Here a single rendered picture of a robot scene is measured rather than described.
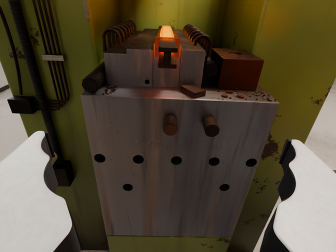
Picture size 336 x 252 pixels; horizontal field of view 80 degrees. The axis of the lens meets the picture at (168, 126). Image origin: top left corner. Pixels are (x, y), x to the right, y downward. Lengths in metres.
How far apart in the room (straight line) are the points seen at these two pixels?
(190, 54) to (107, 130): 0.23
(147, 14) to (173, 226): 0.75
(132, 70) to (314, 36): 0.47
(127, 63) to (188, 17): 0.51
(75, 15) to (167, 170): 0.43
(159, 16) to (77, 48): 0.40
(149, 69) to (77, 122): 0.35
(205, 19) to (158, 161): 0.62
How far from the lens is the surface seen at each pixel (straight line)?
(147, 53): 0.42
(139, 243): 0.72
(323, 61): 0.71
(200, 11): 0.90
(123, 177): 0.51
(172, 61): 0.34
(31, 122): 0.76
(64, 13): 0.60
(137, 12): 0.90
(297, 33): 0.65
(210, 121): 0.38
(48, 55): 0.62
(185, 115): 0.40
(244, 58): 0.46
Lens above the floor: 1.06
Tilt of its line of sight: 30 degrees down
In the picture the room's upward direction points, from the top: 3 degrees clockwise
